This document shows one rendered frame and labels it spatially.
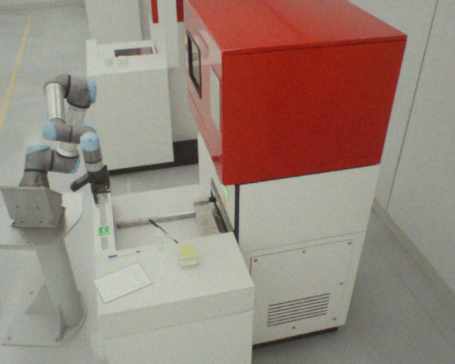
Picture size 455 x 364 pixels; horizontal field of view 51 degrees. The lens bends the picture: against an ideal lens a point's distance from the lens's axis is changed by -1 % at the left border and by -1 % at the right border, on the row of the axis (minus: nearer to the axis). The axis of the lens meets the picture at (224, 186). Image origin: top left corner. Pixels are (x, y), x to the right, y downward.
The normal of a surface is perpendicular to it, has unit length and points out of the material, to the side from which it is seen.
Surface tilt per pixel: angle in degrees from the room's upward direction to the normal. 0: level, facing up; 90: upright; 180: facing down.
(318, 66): 90
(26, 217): 90
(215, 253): 0
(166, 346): 90
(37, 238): 0
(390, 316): 0
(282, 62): 90
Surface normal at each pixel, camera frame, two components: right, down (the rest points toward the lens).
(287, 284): 0.25, 0.56
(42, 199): -0.04, 0.58
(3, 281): 0.00, -0.82
